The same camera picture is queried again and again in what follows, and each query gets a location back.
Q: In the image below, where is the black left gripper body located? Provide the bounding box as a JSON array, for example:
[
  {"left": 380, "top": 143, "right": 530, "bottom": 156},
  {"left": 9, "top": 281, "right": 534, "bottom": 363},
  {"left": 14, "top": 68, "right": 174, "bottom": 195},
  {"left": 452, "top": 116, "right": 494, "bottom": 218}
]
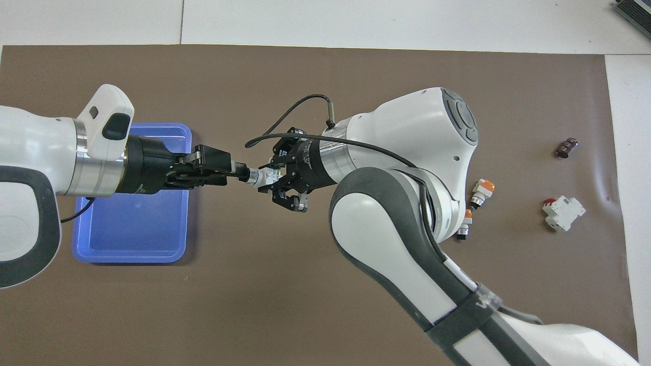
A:
[{"left": 125, "top": 135, "right": 179, "bottom": 196}]

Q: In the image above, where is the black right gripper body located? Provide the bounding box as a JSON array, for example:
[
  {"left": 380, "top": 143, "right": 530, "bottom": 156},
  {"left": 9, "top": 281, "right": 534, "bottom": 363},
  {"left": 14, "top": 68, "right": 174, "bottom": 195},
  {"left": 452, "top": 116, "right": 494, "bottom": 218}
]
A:
[{"left": 294, "top": 137, "right": 338, "bottom": 193}]

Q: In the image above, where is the white switch with black knob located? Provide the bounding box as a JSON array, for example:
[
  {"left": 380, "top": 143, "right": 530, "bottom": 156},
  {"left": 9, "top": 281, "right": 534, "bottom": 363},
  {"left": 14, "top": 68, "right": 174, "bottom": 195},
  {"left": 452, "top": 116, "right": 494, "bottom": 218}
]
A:
[{"left": 233, "top": 163, "right": 283, "bottom": 193}]

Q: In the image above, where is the blue plastic tray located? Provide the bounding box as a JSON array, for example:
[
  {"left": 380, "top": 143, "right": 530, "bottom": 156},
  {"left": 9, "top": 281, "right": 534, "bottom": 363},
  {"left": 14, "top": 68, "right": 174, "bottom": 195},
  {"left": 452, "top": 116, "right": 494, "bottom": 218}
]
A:
[{"left": 71, "top": 122, "right": 193, "bottom": 264}]

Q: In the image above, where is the brown table mat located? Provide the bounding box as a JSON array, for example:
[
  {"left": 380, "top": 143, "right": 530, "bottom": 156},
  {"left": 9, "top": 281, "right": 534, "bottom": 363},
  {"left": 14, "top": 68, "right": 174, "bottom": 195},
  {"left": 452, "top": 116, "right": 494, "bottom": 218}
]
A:
[{"left": 0, "top": 45, "right": 640, "bottom": 366}]

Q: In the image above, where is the white circuit breaker red lever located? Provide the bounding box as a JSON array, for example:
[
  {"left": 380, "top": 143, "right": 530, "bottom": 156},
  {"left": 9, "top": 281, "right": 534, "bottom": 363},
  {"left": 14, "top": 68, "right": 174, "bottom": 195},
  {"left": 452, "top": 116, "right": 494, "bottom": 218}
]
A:
[{"left": 542, "top": 196, "right": 586, "bottom": 232}]

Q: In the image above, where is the small dark cylindrical component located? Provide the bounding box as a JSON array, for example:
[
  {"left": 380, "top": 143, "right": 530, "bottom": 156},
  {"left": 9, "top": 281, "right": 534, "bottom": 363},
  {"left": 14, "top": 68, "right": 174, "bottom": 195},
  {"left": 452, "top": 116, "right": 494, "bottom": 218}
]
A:
[{"left": 556, "top": 137, "right": 580, "bottom": 159}]

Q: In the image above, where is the grey ribbed device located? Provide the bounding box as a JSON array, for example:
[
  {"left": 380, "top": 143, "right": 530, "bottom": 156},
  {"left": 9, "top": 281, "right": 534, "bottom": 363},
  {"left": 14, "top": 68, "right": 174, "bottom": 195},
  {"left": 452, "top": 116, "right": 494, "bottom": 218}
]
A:
[{"left": 613, "top": 0, "right": 651, "bottom": 26}]

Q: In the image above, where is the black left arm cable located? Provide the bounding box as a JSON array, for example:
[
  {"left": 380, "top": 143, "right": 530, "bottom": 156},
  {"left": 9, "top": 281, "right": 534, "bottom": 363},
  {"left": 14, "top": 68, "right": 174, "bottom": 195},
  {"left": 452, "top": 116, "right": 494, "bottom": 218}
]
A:
[{"left": 60, "top": 197, "right": 96, "bottom": 224}]

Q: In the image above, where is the orange and white push switch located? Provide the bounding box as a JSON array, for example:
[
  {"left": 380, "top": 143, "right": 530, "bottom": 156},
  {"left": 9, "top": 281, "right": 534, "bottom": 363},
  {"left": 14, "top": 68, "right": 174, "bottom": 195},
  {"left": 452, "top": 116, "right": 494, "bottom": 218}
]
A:
[
  {"left": 469, "top": 179, "right": 496, "bottom": 210},
  {"left": 456, "top": 209, "right": 474, "bottom": 240}
]

